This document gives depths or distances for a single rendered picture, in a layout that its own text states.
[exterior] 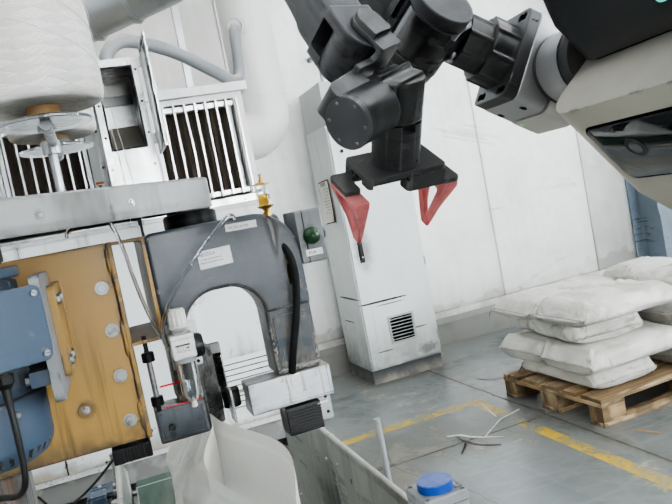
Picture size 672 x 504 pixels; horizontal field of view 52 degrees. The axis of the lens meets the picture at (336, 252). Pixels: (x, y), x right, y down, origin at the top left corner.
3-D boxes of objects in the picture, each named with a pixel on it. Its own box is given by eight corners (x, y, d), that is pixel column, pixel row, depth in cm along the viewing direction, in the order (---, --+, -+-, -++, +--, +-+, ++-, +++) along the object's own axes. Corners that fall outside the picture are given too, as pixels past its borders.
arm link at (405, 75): (436, 63, 76) (392, 53, 78) (402, 81, 71) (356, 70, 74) (431, 122, 79) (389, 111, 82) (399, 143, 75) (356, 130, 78)
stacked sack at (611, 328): (650, 332, 355) (646, 306, 354) (578, 351, 346) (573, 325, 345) (577, 317, 420) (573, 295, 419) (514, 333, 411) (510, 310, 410)
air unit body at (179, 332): (215, 404, 106) (194, 305, 105) (184, 412, 105) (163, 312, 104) (210, 398, 110) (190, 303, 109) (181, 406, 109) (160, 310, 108)
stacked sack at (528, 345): (637, 337, 395) (633, 312, 394) (544, 368, 371) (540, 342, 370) (583, 330, 435) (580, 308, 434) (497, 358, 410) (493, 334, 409)
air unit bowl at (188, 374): (204, 398, 106) (196, 360, 106) (185, 404, 105) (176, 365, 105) (201, 394, 109) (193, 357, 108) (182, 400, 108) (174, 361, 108)
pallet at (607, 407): (776, 364, 380) (772, 339, 379) (605, 428, 338) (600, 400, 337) (658, 345, 456) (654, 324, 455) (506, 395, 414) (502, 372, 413)
